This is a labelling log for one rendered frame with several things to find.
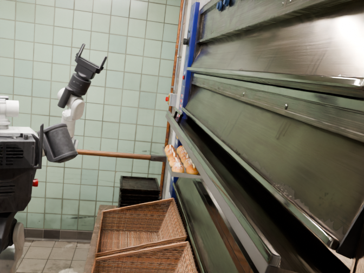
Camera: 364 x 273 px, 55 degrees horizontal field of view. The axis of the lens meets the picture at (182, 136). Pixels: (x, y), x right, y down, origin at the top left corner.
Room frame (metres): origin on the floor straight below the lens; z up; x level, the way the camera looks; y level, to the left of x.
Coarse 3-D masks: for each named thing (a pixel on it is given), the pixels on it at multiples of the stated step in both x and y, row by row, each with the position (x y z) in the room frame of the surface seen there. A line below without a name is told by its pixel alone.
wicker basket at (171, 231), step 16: (128, 208) 2.21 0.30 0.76; (144, 208) 2.23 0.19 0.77; (160, 208) 2.25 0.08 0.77; (176, 208) 2.09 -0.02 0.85; (112, 224) 2.20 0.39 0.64; (128, 224) 2.21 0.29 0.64; (144, 224) 2.23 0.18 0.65; (160, 224) 2.25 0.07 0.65; (176, 224) 1.96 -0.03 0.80; (96, 240) 1.79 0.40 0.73; (112, 240) 2.07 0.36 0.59; (128, 240) 2.09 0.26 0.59; (144, 240) 2.12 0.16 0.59; (160, 240) 1.71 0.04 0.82; (176, 240) 1.72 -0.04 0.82; (96, 256) 1.65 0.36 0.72; (144, 272) 1.70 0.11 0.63
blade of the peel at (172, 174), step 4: (164, 148) 2.23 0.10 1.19; (176, 148) 2.25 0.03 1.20; (164, 152) 2.09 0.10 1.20; (176, 152) 2.21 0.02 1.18; (180, 160) 2.02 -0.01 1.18; (168, 164) 1.82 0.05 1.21; (168, 168) 1.80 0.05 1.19; (184, 168) 1.86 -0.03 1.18; (172, 172) 1.69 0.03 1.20; (176, 172) 1.70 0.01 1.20; (184, 172) 1.78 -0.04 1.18; (172, 176) 1.69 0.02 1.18; (176, 176) 1.70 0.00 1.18; (180, 176) 1.70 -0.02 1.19; (184, 176) 1.70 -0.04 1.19; (188, 176) 1.71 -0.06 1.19; (192, 176) 1.71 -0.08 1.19; (196, 176) 1.71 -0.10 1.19; (200, 176) 1.72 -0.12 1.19
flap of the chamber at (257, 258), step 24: (168, 120) 2.08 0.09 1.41; (216, 144) 1.63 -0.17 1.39; (216, 168) 1.11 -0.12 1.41; (240, 168) 1.23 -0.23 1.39; (216, 192) 0.86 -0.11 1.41; (240, 192) 0.91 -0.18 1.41; (264, 192) 0.99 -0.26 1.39; (264, 216) 0.77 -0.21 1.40; (288, 216) 0.83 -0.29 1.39; (240, 240) 0.64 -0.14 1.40; (288, 240) 0.66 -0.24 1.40; (312, 240) 0.70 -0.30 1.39; (264, 264) 0.53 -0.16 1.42; (288, 264) 0.55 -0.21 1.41; (312, 264) 0.58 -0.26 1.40; (336, 264) 0.61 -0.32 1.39
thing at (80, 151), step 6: (78, 150) 1.88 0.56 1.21; (84, 150) 1.89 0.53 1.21; (90, 150) 1.90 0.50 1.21; (102, 156) 1.90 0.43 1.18; (108, 156) 1.90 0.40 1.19; (114, 156) 1.90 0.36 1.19; (120, 156) 1.91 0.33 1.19; (126, 156) 1.91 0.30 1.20; (132, 156) 1.92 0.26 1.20; (138, 156) 1.93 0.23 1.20; (144, 156) 1.93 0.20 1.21; (150, 156) 1.94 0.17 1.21
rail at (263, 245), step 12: (180, 132) 1.59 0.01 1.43; (192, 144) 1.31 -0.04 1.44; (204, 168) 1.04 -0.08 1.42; (216, 180) 0.89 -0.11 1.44; (228, 192) 0.80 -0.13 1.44; (228, 204) 0.76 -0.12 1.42; (240, 204) 0.73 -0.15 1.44; (240, 216) 0.68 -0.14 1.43; (252, 228) 0.61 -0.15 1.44; (252, 240) 0.60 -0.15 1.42; (264, 240) 0.57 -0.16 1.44; (264, 252) 0.54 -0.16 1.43; (276, 252) 0.53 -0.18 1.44; (276, 264) 0.52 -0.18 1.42
